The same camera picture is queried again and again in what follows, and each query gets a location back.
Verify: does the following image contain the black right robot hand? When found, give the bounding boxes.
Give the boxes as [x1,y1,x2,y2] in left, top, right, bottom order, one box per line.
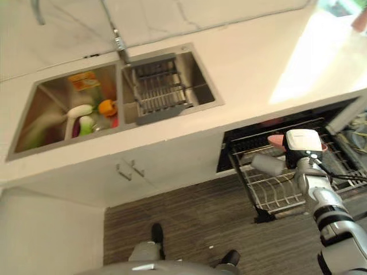
[281,129,325,170]

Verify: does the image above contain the pink plastic bowl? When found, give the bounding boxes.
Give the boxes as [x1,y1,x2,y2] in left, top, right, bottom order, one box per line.
[267,135,329,152]

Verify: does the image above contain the black dishwasher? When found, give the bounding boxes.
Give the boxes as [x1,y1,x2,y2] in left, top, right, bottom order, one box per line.
[216,96,367,174]

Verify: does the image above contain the white cup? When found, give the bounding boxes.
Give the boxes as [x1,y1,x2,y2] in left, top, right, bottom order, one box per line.
[251,154,284,176]

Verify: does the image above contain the grey sink drain rack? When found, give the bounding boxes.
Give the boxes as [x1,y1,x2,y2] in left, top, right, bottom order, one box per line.
[122,53,194,126]

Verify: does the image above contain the silver robot legs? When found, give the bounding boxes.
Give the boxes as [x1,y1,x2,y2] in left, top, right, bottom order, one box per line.
[75,223,241,275]

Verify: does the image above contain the white base cabinet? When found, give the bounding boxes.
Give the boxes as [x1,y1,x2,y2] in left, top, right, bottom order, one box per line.
[0,127,226,209]

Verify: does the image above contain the stainless steel double sink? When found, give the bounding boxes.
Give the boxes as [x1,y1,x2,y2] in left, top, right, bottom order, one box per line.
[5,42,224,163]

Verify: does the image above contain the orange toy bell pepper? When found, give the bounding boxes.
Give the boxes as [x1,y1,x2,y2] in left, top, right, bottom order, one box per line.
[97,99,118,118]

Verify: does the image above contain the chrome faucet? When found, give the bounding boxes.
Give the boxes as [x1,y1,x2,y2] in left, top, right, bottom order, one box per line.
[100,0,132,65]

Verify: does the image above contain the green plastic cup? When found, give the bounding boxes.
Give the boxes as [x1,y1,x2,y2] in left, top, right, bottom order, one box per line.
[78,115,97,136]

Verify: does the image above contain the orange label bottle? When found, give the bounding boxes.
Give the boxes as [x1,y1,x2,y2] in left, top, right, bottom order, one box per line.
[67,71,104,104]

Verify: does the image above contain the white plastic ladle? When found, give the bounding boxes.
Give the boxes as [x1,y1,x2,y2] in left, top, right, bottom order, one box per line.
[64,104,97,140]

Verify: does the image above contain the wire dishwasher rack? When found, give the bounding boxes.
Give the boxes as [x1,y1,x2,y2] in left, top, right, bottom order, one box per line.
[229,117,367,223]

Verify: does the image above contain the silver cabinet handle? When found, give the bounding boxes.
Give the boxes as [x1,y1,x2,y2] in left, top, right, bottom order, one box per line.
[129,159,146,177]
[115,163,131,181]

